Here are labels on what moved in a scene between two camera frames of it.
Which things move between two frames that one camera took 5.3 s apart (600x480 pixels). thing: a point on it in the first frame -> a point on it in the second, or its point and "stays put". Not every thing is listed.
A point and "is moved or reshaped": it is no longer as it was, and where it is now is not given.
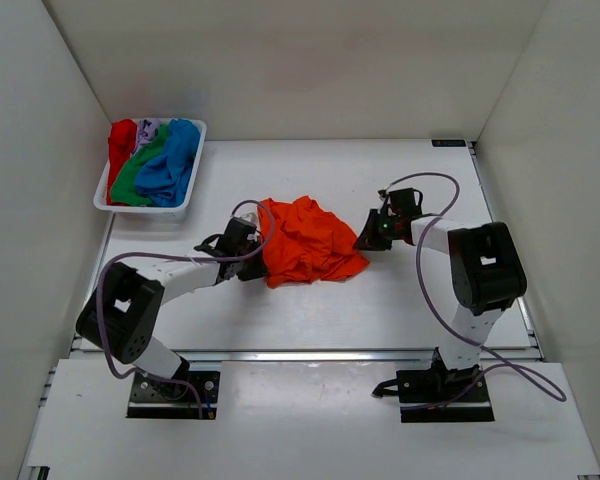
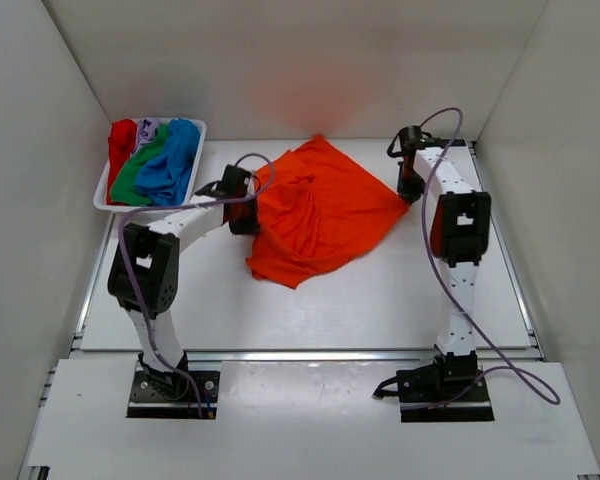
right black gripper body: x=394 y=221 -> x=410 y=185
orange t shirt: x=309 y=243 is moved or reshaped
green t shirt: x=126 y=191 stays put
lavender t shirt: x=147 y=130 stays put
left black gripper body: x=254 y=245 -> x=247 y=220
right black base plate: x=435 y=386 stays put
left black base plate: x=188 y=394 stays put
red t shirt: x=121 y=146 stays put
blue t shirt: x=164 y=179 stays put
